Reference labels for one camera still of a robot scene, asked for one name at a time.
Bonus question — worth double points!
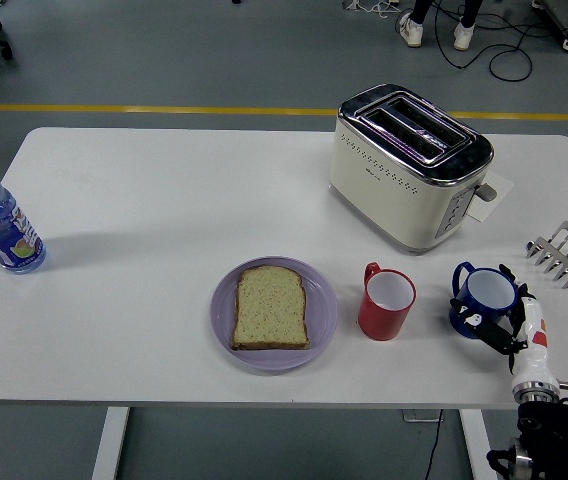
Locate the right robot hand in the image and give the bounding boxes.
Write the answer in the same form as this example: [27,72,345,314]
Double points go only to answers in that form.
[448,263,561,397]

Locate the blue enamel cup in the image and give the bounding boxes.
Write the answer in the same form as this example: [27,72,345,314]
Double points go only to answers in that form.
[447,260,521,342]

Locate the red enamel cup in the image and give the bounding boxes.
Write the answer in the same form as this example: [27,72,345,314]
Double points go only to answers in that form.
[357,261,418,343]

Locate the slice of toast bread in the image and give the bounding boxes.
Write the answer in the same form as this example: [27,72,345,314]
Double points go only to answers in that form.
[230,266,311,351]

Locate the metal toast rack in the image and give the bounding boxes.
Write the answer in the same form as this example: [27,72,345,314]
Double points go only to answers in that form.
[524,219,568,291]

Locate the white table leg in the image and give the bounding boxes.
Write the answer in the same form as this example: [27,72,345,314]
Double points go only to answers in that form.
[458,408,499,480]
[91,407,131,480]

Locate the white paper sheet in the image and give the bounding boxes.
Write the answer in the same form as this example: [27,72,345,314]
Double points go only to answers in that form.
[466,169,515,224]

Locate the cream and chrome toaster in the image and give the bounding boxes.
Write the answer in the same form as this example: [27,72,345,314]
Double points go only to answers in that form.
[328,83,499,256]

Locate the purple plate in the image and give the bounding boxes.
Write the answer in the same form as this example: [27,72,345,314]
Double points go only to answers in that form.
[209,255,339,372]

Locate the person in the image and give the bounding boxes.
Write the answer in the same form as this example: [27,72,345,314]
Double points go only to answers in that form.
[397,0,485,52]

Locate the yellow floor tape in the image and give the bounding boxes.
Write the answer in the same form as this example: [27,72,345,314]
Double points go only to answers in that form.
[0,103,568,123]

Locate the plastic bottle with blue cap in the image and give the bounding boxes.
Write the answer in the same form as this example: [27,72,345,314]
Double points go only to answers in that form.
[0,159,48,275]

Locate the grey bracket under table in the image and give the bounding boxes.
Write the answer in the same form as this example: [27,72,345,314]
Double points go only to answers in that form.
[402,409,444,424]

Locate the black cable under table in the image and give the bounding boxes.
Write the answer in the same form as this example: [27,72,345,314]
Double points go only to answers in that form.
[422,409,444,480]

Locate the black floor cable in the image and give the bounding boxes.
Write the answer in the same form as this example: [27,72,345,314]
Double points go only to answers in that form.
[433,0,568,83]

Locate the white floor cables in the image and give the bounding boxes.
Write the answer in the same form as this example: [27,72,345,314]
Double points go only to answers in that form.
[341,0,404,19]

